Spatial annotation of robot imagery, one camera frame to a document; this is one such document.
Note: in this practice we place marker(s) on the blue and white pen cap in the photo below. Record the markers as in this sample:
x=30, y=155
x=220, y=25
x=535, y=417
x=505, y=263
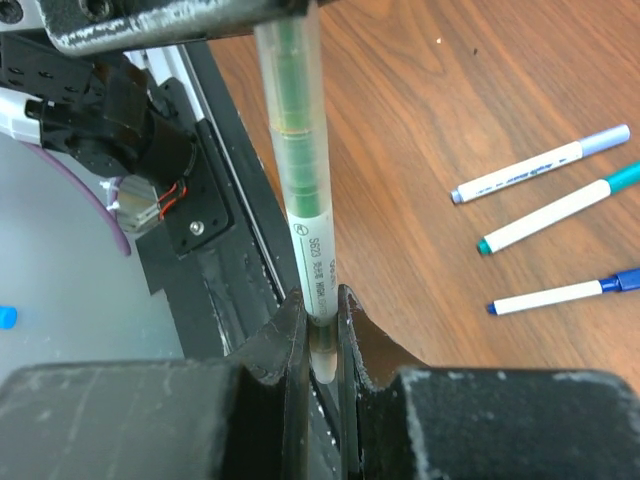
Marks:
x=623, y=281

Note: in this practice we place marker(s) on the light blue pen cap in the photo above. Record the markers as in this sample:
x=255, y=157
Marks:
x=604, y=140

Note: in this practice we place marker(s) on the white pen with dark-blue tip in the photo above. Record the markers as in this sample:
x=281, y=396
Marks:
x=545, y=298

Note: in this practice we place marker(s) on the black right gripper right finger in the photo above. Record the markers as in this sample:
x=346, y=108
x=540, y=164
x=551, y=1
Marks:
x=374, y=433

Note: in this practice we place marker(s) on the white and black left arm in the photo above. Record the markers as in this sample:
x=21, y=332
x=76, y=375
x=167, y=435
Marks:
x=84, y=96

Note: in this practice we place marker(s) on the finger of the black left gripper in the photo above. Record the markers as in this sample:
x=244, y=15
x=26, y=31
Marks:
x=83, y=28

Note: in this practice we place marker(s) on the white pen with blue end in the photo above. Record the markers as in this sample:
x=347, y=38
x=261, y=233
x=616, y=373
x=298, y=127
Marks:
x=518, y=172

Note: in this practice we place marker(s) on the grey green pen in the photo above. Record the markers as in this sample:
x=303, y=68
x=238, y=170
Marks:
x=291, y=69

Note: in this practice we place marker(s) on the small blue cap on floor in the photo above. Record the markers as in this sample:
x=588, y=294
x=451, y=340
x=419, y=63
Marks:
x=8, y=317

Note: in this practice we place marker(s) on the white pen with teal tip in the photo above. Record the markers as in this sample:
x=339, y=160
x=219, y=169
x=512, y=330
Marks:
x=544, y=217

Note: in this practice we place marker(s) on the teal pen cap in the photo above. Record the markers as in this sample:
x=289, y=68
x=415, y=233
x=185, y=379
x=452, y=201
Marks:
x=623, y=178

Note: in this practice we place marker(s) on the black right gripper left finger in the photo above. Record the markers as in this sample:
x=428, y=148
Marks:
x=269, y=428

